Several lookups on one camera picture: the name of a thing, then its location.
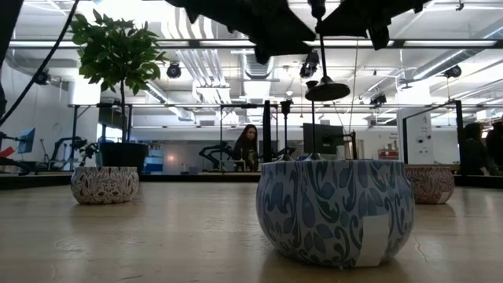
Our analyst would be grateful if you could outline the white pillar with signs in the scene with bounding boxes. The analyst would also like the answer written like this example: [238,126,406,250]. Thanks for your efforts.
[396,108,435,165]

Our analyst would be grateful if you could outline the white tealight candle bottom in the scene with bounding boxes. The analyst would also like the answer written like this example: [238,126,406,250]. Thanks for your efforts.
[255,158,416,270]

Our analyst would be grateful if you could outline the green potted plant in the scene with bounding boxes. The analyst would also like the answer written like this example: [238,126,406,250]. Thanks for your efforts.
[69,8,170,176]

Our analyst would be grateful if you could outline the black monitor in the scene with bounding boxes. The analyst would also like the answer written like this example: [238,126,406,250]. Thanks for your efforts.
[302,122,346,156]

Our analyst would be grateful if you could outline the white tealight candle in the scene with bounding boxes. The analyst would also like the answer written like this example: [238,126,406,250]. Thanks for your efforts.
[255,158,416,270]
[404,164,456,205]

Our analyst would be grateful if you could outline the short black candlestick holder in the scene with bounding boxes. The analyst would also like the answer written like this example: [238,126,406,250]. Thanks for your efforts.
[278,99,295,162]

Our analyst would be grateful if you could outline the blue lit monitor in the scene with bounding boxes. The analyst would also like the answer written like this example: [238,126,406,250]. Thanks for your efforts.
[17,127,36,155]

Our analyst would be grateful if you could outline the black aluminium rig frame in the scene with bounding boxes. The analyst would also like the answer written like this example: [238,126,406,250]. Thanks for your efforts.
[0,38,503,190]

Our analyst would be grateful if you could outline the medium black candlestick holder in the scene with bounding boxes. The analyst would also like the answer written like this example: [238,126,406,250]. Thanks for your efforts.
[304,0,351,102]

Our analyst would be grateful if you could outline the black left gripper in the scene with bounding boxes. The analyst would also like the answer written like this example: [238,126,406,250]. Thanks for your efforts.
[164,0,317,64]

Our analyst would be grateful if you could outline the person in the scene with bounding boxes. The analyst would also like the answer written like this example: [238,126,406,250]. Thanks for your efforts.
[485,117,503,170]
[461,122,492,177]
[232,123,260,173]

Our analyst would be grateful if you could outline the blue storage bins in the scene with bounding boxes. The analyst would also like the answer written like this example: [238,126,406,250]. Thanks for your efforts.
[143,148,165,174]

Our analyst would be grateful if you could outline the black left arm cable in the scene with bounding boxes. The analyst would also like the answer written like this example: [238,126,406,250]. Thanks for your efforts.
[0,0,81,127]

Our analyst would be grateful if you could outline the silver round air duct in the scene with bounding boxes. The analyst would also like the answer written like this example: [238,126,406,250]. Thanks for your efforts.
[239,53,276,82]

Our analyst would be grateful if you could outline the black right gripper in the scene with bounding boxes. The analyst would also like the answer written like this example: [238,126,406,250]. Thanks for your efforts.
[316,0,428,50]

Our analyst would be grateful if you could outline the white brown floral candle tin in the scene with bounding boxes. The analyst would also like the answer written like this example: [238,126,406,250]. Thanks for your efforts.
[70,165,140,205]

